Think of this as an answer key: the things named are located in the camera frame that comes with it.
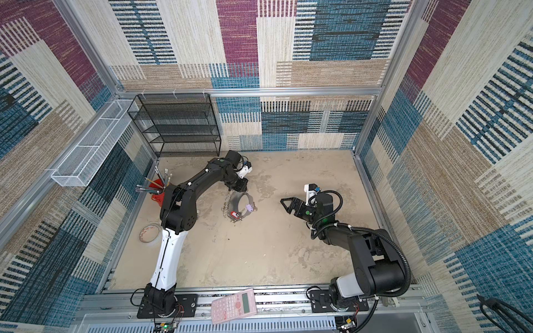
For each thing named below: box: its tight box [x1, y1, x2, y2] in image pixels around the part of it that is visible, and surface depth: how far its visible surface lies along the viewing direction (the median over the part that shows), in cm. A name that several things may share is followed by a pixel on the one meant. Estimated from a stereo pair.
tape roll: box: [138, 223, 162, 244], surface depth 93 cm
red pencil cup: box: [148, 178, 166, 208], surface depth 96 cm
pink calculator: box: [210, 287, 258, 325], surface depth 74 cm
